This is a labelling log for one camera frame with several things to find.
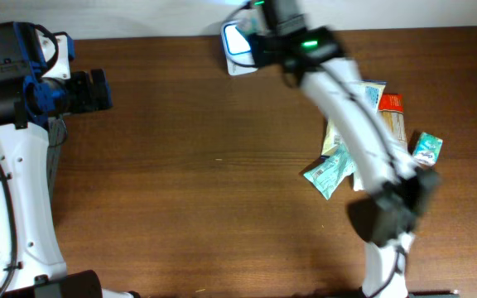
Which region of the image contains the white cream tube gold cap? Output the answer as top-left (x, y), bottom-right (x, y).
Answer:
top-left (353, 171), bottom-right (364, 191)

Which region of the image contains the orange spaghetti pasta package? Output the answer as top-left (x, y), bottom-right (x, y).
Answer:
top-left (378, 94), bottom-right (407, 149)

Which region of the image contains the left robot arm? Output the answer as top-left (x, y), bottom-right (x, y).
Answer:
top-left (0, 22), bottom-right (113, 297)

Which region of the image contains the small teal tissue pack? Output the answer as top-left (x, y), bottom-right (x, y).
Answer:
top-left (236, 10), bottom-right (262, 38)

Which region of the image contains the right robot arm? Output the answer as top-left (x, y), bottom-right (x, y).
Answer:
top-left (242, 1), bottom-right (441, 297)

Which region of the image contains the grey plastic mesh basket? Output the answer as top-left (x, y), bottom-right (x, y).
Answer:
top-left (0, 118), bottom-right (68, 243)

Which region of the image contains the teal wet wipes pack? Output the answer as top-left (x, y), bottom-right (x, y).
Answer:
top-left (303, 145), bottom-right (356, 200)

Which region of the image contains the yellow blue-edged snack bag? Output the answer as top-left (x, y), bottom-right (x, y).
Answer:
top-left (321, 80), bottom-right (387, 156)

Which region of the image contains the white barcode scanner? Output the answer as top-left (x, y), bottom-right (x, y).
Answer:
top-left (220, 20), bottom-right (258, 76)

